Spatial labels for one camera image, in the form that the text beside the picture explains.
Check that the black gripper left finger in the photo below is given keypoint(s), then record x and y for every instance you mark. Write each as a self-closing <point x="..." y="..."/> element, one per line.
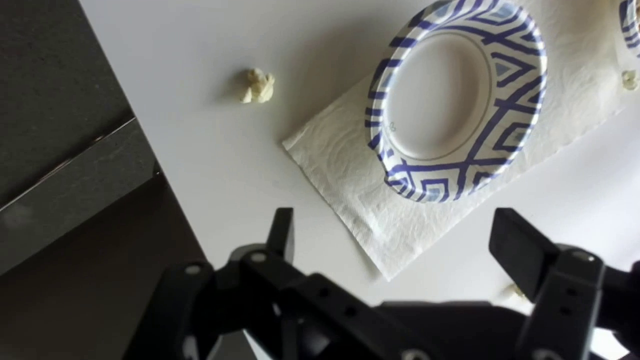
<point x="281" y="236"/>

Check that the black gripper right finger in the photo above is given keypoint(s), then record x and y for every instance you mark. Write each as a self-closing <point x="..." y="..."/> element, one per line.
<point x="530" y="257"/>

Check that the blue white paper plate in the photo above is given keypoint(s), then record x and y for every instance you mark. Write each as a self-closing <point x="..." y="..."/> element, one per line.
<point x="454" y="96"/>

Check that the popcorn piece near table edge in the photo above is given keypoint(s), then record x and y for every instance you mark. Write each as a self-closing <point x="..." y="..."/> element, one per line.
<point x="259" y="87"/>

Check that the white square table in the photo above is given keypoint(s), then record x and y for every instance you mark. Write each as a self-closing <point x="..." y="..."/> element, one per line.
<point x="181" y="64"/>

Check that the white paper napkin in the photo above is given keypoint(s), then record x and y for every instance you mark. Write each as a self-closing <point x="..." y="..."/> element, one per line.
<point x="587" y="60"/>

